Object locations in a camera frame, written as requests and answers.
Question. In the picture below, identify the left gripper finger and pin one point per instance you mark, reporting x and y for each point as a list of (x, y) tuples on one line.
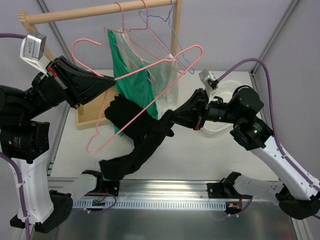
[(81, 93), (80, 80)]

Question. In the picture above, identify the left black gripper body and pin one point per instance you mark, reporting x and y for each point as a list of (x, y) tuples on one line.
[(62, 83)]

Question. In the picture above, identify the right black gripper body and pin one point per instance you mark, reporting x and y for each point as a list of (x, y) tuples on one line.
[(202, 110)]

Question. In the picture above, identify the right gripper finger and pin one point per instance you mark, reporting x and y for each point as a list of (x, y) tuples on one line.
[(195, 105), (188, 119)]

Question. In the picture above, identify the black tank top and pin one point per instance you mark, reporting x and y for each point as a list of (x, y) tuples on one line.
[(146, 132)]

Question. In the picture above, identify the blue wire hanger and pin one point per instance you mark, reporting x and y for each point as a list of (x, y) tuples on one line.
[(173, 22)]

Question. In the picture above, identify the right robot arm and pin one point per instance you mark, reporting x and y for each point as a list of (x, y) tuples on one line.
[(296, 192)]

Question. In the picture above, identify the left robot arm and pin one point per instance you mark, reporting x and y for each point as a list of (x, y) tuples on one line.
[(25, 142)]

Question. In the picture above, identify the white tank top on pink hanger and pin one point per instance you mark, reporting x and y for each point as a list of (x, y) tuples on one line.
[(164, 73)]

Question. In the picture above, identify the green tank top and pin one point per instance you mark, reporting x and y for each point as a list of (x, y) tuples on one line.
[(136, 87)]

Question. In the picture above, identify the white perforated plastic basket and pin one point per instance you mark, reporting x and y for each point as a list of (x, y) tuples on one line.
[(225, 90)]

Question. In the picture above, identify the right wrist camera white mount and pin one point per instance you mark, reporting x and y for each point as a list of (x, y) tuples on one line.
[(209, 81)]

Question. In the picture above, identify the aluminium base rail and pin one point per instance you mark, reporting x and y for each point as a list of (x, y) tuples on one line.
[(180, 190)]

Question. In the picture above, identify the white slotted cable duct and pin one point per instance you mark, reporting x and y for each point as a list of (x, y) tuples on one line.
[(144, 204)]

